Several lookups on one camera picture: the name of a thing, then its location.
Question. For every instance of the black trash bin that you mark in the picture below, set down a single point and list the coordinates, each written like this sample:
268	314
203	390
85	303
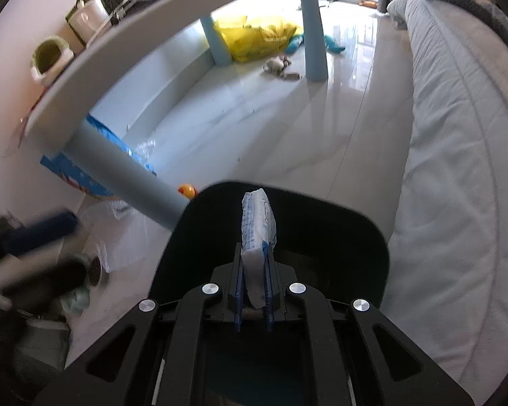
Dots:
321	228

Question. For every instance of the bed with beige sheet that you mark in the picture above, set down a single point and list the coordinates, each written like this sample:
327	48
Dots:
457	177

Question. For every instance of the brown round container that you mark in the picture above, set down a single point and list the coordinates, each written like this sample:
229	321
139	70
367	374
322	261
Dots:
96	270

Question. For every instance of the yellow plastic bag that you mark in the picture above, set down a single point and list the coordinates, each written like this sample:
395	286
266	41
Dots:
254	38

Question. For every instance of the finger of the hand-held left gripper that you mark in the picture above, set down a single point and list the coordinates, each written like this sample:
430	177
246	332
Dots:
46	281
42	230

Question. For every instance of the orange toy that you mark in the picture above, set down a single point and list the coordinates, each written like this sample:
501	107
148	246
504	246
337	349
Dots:
365	4

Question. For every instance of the blue printed packet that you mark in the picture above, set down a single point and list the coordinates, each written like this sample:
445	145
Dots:
63	171

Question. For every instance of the teal cloth on floor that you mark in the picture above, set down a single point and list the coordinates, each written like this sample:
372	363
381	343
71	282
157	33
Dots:
334	44

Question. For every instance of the light blue table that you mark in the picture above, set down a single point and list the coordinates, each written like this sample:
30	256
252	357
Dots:
131	50

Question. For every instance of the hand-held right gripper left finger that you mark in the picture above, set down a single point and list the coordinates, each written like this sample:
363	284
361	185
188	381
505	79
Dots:
238	292

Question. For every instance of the yellow rubber duck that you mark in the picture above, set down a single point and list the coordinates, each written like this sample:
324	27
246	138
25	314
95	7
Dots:
187	191

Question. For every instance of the dark grey fleece blanket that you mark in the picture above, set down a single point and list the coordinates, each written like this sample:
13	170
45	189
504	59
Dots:
470	0

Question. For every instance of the blue white tissue packet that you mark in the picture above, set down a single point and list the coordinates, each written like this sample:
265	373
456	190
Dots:
258	228

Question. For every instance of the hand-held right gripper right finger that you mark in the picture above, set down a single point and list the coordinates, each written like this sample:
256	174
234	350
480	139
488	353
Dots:
269	294

